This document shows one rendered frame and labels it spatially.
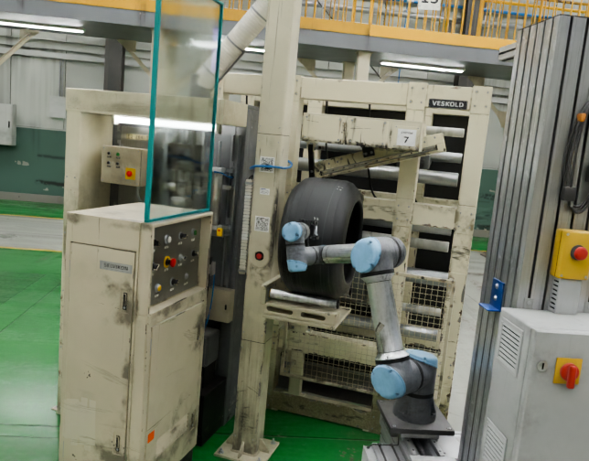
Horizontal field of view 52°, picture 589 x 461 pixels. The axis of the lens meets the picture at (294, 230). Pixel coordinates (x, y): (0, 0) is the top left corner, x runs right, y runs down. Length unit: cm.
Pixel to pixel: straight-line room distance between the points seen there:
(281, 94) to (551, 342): 176
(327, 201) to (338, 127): 52
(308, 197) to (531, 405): 145
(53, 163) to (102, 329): 1001
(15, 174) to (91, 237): 1022
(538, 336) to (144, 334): 151
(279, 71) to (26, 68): 1010
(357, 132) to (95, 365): 163
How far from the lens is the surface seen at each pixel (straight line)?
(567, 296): 182
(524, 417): 169
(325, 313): 280
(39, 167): 1257
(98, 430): 277
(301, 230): 230
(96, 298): 258
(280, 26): 294
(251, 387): 315
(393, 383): 202
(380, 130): 302
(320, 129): 309
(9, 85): 1281
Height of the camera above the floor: 164
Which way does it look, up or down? 9 degrees down
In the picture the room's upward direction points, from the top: 5 degrees clockwise
